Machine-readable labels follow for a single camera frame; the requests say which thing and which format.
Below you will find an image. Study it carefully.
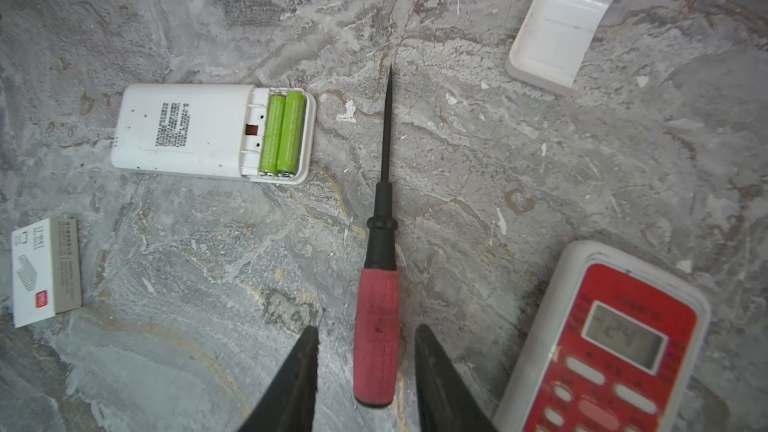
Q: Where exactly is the red handled screwdriver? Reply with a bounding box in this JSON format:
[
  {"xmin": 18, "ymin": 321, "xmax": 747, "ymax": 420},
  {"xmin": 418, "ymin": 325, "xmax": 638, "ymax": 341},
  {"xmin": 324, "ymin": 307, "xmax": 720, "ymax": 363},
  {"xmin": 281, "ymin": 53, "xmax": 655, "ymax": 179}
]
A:
[{"xmin": 353, "ymin": 73, "xmax": 400, "ymax": 408}]

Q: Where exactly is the white battery cover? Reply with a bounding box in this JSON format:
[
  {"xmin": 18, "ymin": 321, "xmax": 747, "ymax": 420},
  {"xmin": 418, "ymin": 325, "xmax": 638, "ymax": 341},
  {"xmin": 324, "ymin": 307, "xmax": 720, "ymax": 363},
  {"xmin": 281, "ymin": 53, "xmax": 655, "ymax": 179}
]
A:
[{"xmin": 505, "ymin": 0, "xmax": 614, "ymax": 96}]

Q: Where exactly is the small white box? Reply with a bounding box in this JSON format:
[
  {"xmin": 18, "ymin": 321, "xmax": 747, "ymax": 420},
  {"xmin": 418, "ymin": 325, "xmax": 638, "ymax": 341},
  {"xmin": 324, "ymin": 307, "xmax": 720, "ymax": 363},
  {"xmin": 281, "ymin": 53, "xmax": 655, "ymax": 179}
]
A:
[{"xmin": 11, "ymin": 217, "xmax": 82, "ymax": 328}]

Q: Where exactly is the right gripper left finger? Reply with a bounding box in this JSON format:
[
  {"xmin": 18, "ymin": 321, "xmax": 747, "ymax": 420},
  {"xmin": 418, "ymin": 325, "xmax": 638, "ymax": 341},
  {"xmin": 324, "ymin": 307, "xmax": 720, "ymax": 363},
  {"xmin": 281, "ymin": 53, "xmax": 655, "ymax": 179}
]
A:
[{"xmin": 239, "ymin": 326, "xmax": 319, "ymax": 432}]

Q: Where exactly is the green battery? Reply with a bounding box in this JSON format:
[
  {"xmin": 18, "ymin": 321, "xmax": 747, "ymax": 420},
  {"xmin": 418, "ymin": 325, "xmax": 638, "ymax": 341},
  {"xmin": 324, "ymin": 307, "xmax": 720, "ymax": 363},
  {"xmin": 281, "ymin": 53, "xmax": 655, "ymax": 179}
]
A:
[
  {"xmin": 259, "ymin": 95, "xmax": 286, "ymax": 176},
  {"xmin": 277, "ymin": 91, "xmax": 305, "ymax": 177}
]

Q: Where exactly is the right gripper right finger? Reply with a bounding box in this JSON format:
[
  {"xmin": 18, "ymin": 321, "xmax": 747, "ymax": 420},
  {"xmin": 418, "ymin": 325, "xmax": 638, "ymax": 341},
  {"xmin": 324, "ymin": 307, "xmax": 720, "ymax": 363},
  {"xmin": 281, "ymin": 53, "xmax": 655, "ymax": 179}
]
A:
[{"xmin": 415, "ymin": 324, "xmax": 496, "ymax": 432}]

